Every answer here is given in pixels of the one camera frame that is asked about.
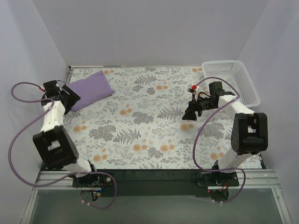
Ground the floral table mat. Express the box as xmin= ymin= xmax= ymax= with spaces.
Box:
xmin=46 ymin=67 xmax=262 ymax=170

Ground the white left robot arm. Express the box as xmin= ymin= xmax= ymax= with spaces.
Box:
xmin=33 ymin=80 xmax=100 ymax=187

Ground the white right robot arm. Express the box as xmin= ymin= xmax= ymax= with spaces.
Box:
xmin=182 ymin=79 xmax=268 ymax=186

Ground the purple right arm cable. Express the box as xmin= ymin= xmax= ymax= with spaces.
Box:
xmin=192 ymin=77 xmax=247 ymax=205

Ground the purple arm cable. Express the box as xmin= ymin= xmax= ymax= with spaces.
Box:
xmin=192 ymin=77 xmax=247 ymax=205
xmin=8 ymin=82 xmax=117 ymax=210

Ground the white plastic basket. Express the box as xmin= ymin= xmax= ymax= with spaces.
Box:
xmin=202 ymin=60 xmax=261 ymax=108

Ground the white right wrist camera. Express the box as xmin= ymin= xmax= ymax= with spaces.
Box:
xmin=187 ymin=84 xmax=205 ymax=100

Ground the purple t shirt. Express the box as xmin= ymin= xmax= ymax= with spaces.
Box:
xmin=67 ymin=70 xmax=114 ymax=111

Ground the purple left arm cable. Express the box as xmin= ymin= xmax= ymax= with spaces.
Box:
xmin=8 ymin=82 xmax=117 ymax=210

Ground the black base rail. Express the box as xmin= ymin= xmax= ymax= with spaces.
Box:
xmin=72 ymin=168 xmax=240 ymax=198

